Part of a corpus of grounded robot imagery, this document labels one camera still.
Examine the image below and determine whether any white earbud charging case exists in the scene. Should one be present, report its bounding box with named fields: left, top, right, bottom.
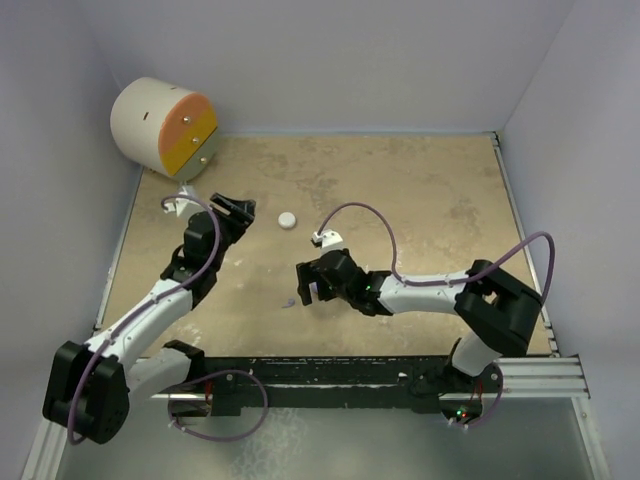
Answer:
left=277, top=211, right=297, bottom=230

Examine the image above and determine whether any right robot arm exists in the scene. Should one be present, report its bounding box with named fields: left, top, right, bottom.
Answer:
left=296, top=249, right=542, bottom=391

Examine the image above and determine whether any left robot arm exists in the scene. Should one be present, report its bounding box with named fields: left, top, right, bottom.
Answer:
left=43, top=194, right=256, bottom=446

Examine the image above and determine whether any round drawer cabinet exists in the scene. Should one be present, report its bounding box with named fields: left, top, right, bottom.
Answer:
left=110, top=77, right=219, bottom=182

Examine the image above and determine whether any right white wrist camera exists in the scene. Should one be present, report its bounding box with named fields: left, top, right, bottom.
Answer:
left=311, top=229, right=344, bottom=254

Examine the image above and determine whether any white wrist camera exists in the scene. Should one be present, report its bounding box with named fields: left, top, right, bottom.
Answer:
left=311, top=229, right=344, bottom=254
left=161, top=185, right=202, bottom=220

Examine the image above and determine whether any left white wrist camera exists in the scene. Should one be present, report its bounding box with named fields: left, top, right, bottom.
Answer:
left=161, top=185, right=202, bottom=220

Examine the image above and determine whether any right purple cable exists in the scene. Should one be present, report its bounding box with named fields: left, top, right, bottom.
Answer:
left=317, top=202, right=557, bottom=431

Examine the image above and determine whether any purple cable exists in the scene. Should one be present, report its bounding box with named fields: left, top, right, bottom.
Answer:
left=67, top=193, right=271, bottom=447
left=317, top=202, right=557, bottom=431

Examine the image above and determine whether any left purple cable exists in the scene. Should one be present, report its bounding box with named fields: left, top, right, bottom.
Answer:
left=67, top=193, right=271, bottom=447

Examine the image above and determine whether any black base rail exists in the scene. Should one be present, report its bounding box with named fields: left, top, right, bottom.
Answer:
left=166, top=340, right=503, bottom=417

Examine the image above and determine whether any aluminium frame rail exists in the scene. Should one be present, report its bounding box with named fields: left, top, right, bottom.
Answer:
left=24, top=134, right=609, bottom=479

